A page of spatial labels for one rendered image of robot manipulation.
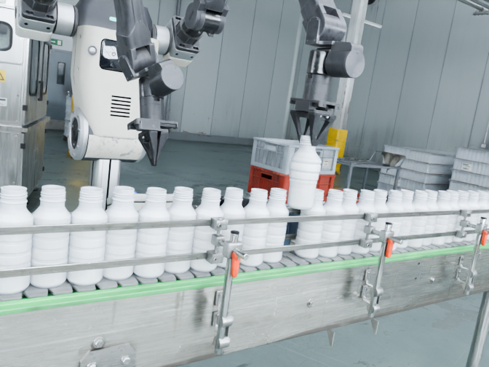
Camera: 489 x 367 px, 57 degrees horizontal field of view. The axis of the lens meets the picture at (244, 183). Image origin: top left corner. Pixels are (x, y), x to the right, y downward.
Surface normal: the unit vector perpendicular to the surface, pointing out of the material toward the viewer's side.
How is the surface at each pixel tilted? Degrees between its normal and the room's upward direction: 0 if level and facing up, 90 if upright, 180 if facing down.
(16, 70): 90
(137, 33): 98
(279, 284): 90
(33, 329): 90
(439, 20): 90
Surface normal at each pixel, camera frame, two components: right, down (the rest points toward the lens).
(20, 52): 0.28, 0.20
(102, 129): 0.56, 0.22
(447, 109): -0.82, -0.01
